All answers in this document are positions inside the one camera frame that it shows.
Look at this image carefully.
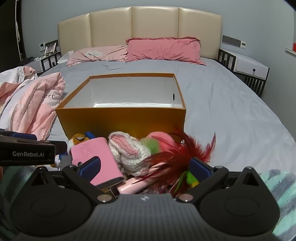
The picture frame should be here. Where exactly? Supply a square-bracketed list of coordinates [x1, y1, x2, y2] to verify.
[44, 39, 58, 55]

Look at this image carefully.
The red feather toy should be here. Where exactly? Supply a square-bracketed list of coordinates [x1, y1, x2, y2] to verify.
[133, 126, 216, 195]

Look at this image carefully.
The grey wall switch panel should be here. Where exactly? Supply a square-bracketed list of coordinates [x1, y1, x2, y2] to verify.
[222, 35, 247, 49]

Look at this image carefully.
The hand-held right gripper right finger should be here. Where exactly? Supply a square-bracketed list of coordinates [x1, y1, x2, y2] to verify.
[178, 157, 262, 205]

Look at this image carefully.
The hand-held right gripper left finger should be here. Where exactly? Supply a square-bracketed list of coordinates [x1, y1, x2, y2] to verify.
[28, 156, 114, 205]

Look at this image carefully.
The light pink pillow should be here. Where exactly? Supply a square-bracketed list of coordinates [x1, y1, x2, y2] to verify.
[67, 45, 128, 67]

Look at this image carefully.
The bed with beige headboard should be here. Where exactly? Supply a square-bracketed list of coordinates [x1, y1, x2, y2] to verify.
[37, 6, 296, 179]

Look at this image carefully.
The white pink knit toy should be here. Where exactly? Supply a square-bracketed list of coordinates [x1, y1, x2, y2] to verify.
[108, 131, 151, 175]

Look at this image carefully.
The orange cardboard box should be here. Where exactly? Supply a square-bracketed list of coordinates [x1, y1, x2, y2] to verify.
[55, 73, 187, 143]

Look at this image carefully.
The shiba plush with sailor cap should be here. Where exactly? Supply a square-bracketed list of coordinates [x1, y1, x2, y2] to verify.
[50, 132, 96, 168]

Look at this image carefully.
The teal striped clothing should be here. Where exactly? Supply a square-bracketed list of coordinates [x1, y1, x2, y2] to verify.
[0, 166, 296, 241]

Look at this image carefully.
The white pillow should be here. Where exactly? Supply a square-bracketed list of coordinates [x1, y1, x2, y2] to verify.
[57, 51, 74, 64]

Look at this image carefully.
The pink green plush ball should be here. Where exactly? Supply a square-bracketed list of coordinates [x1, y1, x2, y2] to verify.
[139, 131, 176, 154]

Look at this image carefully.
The pink blanket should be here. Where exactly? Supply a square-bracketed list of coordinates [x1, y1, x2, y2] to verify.
[0, 66, 66, 141]

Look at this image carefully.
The dark cabinet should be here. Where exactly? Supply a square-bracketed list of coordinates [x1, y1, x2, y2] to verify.
[0, 14, 22, 72]

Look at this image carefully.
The pink stick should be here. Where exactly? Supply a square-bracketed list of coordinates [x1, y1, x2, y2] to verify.
[117, 162, 170, 194]

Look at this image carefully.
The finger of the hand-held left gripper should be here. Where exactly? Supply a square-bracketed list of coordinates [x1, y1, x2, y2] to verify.
[0, 130, 38, 141]
[55, 141, 68, 155]

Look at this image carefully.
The pink case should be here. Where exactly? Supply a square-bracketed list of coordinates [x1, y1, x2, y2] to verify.
[70, 137, 125, 187]

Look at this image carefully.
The dark pink pillow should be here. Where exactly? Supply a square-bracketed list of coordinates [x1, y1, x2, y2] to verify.
[125, 37, 207, 66]

